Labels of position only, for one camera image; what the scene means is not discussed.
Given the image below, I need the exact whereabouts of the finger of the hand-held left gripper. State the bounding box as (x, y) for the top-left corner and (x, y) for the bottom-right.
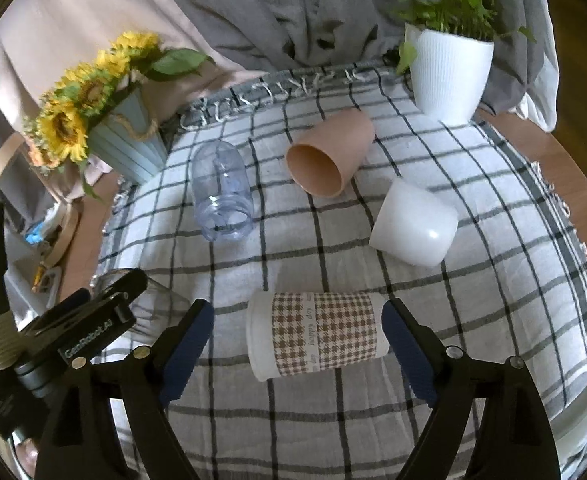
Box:
(84, 269), (148, 312)

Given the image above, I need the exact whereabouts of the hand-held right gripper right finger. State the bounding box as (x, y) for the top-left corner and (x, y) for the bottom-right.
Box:
(381, 298), (563, 480)

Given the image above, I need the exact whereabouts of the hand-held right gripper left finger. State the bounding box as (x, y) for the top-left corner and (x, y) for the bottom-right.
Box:
(36, 299), (214, 480)

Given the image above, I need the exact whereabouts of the clear glass cup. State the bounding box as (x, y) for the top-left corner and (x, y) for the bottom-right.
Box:
(91, 269), (190, 348)

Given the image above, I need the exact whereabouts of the houndstooth paper cup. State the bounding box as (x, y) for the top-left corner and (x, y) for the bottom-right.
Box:
(246, 290), (391, 381)

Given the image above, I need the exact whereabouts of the white plastic cup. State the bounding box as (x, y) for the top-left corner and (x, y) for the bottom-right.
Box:
(368, 176), (459, 267)

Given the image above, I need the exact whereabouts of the clear bluish plastic cup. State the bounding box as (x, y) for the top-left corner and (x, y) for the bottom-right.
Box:
(191, 141), (252, 242)

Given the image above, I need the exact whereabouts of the tan plastic cup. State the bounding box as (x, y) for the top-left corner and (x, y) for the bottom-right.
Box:
(285, 109), (375, 197)

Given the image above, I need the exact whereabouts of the round wooden tray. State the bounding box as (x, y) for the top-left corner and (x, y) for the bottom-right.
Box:
(44, 200), (82, 268)

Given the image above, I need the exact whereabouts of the checked tablecloth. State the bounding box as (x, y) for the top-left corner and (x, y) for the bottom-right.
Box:
(91, 57), (587, 480)

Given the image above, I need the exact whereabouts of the light blue ribbed pot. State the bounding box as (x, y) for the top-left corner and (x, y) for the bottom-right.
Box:
(86, 85), (169, 185)

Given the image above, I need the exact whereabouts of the sunflower bouquet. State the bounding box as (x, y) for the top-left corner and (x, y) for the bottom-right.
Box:
(22, 31), (214, 201)

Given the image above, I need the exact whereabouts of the beige draped cloth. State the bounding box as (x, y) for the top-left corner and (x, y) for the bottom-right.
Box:
(0, 0), (214, 126)

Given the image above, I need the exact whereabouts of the white ribbed plant pot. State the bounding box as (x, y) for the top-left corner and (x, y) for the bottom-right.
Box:
(404, 27), (495, 123)

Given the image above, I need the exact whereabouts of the grey draped cloth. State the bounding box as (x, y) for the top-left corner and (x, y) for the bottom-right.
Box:
(138, 0), (559, 131)

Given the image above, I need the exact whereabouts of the green leafy plant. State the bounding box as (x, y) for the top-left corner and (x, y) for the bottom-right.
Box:
(391, 0), (537, 76)

